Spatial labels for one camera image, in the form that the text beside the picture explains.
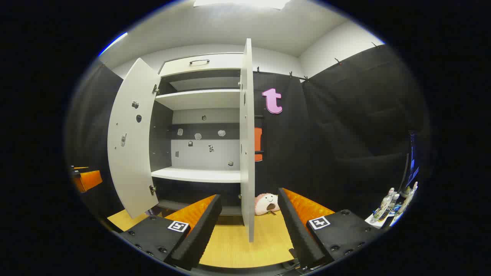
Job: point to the white cabinet door with stickers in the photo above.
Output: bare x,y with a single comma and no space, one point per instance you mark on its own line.
130,172

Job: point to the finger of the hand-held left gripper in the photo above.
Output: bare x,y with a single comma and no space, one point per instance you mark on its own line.
90,179

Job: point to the white cabinet with shelves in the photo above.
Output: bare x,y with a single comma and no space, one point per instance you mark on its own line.
199,174

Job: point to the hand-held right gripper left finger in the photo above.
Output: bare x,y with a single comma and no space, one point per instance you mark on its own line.
199,234

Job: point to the ceiling light panel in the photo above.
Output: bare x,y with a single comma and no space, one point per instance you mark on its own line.
241,3

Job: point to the white pink smiling plush toy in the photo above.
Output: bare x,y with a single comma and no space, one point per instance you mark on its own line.
264,205

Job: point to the black backdrop cloth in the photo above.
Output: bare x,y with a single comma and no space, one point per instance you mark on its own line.
345,134

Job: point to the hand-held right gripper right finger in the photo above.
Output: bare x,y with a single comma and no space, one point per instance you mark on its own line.
299,234

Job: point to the white cabinet door cat sticker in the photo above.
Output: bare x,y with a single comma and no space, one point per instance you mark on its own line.
247,172

